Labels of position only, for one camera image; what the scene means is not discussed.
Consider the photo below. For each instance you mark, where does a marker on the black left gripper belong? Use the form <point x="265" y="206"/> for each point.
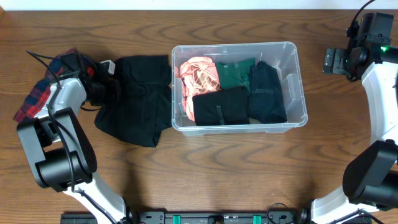
<point x="114" y="94"/>

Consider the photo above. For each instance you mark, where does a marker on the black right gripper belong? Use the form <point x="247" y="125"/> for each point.
<point x="337" y="67"/>

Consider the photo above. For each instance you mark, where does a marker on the large black garment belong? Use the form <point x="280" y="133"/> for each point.
<point x="144" y="109"/>

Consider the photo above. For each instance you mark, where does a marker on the red navy plaid shirt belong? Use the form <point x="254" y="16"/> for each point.
<point x="40" y="93"/>

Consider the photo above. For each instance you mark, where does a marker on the navy garment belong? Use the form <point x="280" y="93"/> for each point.
<point x="266" y="103"/>

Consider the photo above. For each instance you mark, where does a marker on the clear plastic storage bin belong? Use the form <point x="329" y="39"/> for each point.
<point x="283" y="56"/>

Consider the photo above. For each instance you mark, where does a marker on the black taped garment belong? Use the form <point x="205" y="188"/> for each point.
<point x="224" y="107"/>

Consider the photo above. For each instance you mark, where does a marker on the dark green garment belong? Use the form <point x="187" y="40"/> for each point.
<point x="235" y="74"/>

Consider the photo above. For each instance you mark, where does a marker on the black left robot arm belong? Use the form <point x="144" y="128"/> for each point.
<point x="57" y="149"/>

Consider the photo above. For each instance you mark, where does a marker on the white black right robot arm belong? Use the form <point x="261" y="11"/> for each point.
<point x="369" y="183"/>

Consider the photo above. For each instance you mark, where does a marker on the pink folded garment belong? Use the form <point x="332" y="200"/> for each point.
<point x="199" y="76"/>

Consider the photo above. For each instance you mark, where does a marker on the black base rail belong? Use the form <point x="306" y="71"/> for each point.
<point x="273" y="216"/>

